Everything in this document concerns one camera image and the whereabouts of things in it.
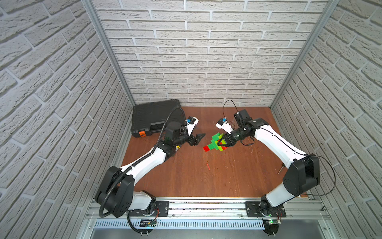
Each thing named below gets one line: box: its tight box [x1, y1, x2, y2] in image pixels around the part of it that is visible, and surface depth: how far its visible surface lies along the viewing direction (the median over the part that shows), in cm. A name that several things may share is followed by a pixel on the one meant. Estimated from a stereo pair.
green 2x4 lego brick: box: [207, 134, 219, 150], surface depth 80 cm
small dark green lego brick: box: [207, 139, 219, 150], surface depth 81 cm
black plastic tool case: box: [131, 99, 185, 138], surface depth 108 cm
